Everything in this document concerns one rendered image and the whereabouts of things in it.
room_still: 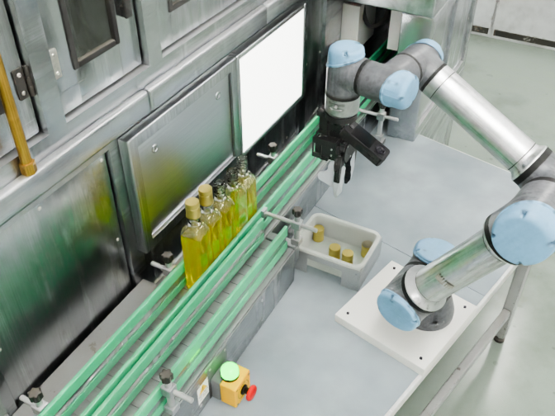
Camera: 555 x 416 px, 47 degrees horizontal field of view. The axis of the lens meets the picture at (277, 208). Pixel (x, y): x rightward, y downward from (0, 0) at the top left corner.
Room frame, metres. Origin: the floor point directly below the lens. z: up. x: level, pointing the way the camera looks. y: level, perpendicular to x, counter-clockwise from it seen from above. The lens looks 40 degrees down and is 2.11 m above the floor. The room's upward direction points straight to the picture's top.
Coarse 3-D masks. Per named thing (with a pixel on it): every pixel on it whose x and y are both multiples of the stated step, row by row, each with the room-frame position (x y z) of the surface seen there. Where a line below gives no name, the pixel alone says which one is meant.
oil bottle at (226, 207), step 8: (224, 200) 1.26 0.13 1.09; (232, 200) 1.28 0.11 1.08; (216, 208) 1.25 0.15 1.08; (224, 208) 1.24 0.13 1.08; (232, 208) 1.27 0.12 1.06; (224, 216) 1.24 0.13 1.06; (232, 216) 1.27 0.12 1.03; (224, 224) 1.24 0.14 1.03; (232, 224) 1.26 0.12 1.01; (224, 232) 1.24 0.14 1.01; (232, 232) 1.26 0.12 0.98; (224, 240) 1.24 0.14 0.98
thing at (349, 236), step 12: (312, 216) 1.49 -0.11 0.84; (324, 216) 1.50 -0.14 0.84; (336, 228) 1.47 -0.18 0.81; (348, 228) 1.46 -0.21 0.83; (360, 228) 1.44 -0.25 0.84; (312, 240) 1.46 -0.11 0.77; (324, 240) 1.46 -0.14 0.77; (336, 240) 1.46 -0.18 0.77; (348, 240) 1.45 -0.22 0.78; (360, 240) 1.43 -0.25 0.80; (372, 240) 1.42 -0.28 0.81; (312, 252) 1.34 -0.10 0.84; (324, 252) 1.41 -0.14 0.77; (360, 252) 1.41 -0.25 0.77; (372, 252) 1.34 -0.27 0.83; (348, 264) 1.29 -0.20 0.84; (360, 264) 1.29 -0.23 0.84
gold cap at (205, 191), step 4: (204, 184) 1.24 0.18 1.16; (200, 188) 1.22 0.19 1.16; (204, 188) 1.22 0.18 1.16; (208, 188) 1.22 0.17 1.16; (200, 192) 1.21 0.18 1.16; (204, 192) 1.21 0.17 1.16; (208, 192) 1.21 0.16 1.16; (200, 196) 1.21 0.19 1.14; (204, 196) 1.21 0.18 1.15; (208, 196) 1.21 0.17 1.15; (212, 196) 1.22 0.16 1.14; (200, 200) 1.21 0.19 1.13; (204, 200) 1.21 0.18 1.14; (208, 200) 1.21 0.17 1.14; (212, 200) 1.22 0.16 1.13; (200, 204) 1.21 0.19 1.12; (204, 204) 1.21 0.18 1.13; (208, 204) 1.21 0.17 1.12
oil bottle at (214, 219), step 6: (216, 210) 1.23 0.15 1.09; (204, 216) 1.20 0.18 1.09; (210, 216) 1.20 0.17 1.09; (216, 216) 1.21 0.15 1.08; (210, 222) 1.19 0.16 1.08; (216, 222) 1.21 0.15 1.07; (222, 222) 1.23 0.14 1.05; (210, 228) 1.19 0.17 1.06; (216, 228) 1.21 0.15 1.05; (222, 228) 1.23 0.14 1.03; (216, 234) 1.20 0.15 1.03; (222, 234) 1.23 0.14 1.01; (216, 240) 1.20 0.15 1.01; (222, 240) 1.22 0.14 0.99; (216, 246) 1.20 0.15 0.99; (222, 246) 1.22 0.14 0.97; (216, 252) 1.20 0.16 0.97
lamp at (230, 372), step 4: (224, 364) 0.94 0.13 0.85; (228, 364) 0.94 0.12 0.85; (232, 364) 0.94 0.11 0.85; (224, 368) 0.93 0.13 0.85; (228, 368) 0.93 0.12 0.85; (232, 368) 0.93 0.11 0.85; (236, 368) 0.93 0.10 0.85; (224, 372) 0.92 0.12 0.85; (228, 372) 0.92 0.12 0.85; (232, 372) 0.92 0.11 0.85; (236, 372) 0.92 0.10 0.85; (224, 376) 0.91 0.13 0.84; (228, 376) 0.91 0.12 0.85; (232, 376) 0.91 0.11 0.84; (236, 376) 0.92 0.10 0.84; (224, 380) 0.91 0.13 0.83; (228, 380) 0.91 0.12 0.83; (232, 380) 0.91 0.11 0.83
